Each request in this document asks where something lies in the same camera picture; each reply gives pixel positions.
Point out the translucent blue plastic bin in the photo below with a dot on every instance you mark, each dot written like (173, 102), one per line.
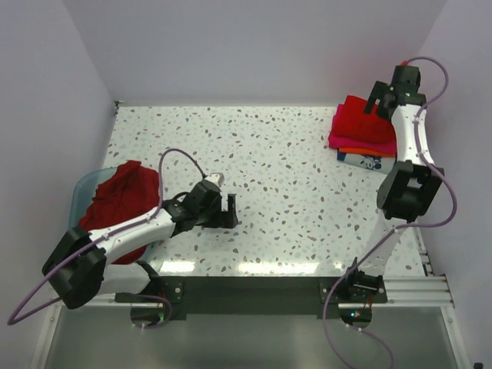
(85, 191)

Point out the folded white printed t-shirt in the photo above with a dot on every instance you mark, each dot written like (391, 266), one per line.
(369, 162)

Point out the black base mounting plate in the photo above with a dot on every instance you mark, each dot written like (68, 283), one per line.
(278, 295)

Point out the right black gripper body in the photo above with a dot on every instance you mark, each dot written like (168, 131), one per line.
(389, 91)

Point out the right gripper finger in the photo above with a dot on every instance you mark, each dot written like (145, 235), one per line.
(378, 92)
(386, 106)

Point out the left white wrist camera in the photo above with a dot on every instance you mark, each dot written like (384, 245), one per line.
(216, 179)

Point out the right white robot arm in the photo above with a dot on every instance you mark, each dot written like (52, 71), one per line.
(408, 189)

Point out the folded pink t-shirt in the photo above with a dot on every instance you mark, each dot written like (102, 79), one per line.
(336, 143)

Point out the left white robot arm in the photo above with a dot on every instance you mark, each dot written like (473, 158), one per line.
(83, 264)

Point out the folded orange t-shirt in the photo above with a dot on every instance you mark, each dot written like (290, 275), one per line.
(366, 151)

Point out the dark red t-shirt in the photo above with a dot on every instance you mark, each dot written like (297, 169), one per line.
(130, 192)

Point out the bright red t-shirt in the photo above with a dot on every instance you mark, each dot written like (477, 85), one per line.
(351, 122)

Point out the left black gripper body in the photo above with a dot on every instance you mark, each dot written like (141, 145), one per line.
(211, 217)

